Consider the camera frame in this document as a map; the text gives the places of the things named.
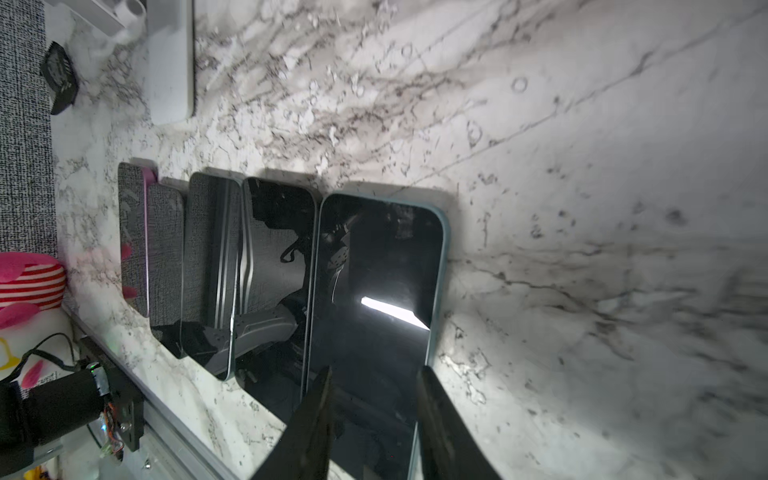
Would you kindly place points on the pink white plush toy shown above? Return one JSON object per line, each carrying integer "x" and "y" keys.
{"x": 36, "y": 337}

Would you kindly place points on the small black packet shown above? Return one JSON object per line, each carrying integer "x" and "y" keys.
{"x": 58, "y": 72}

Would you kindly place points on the black phone front white stand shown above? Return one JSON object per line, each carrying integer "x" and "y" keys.
{"x": 134, "y": 181}

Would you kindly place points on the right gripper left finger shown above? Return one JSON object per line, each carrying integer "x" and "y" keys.
{"x": 303, "y": 450}

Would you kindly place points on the black phone wooden base stand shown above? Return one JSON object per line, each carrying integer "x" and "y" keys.
{"x": 379, "y": 271}

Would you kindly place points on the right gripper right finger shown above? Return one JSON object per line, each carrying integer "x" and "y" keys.
{"x": 448, "y": 450}

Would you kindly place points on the aluminium front rail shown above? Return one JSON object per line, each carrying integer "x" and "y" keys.
{"x": 168, "y": 449}

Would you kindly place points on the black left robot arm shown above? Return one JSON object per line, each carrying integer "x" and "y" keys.
{"x": 49, "y": 411}

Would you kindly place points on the black phone white stand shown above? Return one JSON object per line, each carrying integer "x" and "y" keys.
{"x": 276, "y": 273}
{"x": 134, "y": 181}

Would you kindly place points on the black phone grey stand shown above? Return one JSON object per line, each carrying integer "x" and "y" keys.
{"x": 165, "y": 235}

